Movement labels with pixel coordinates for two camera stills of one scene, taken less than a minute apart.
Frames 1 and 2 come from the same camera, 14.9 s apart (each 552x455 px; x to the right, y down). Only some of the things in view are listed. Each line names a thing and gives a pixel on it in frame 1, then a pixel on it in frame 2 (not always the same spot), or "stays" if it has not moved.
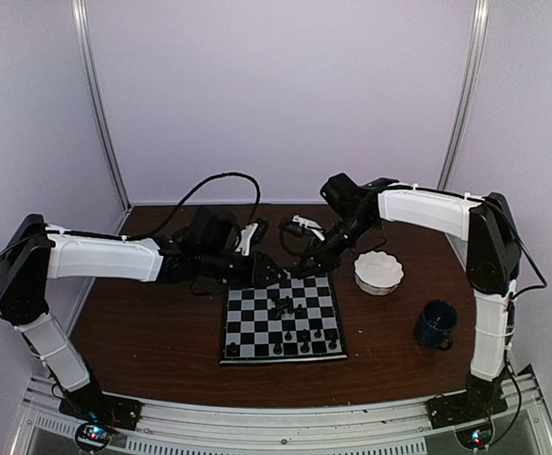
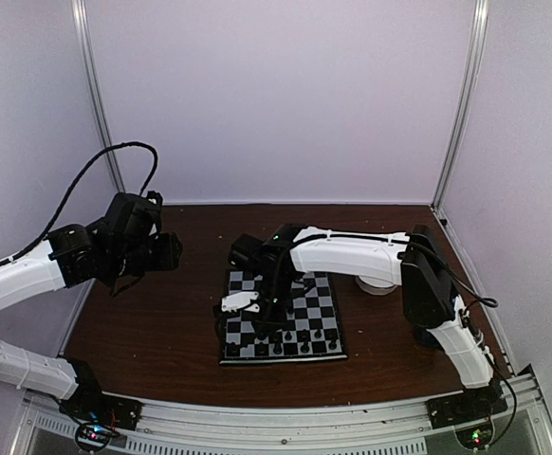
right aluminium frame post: x=475 y=62 stays
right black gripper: x=327 y=259 -> x=263 y=322
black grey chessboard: x=291 y=319 stays
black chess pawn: x=232 y=350 stays
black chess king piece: x=277 y=350 stays
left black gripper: x=257 y=272 -> x=169 y=256
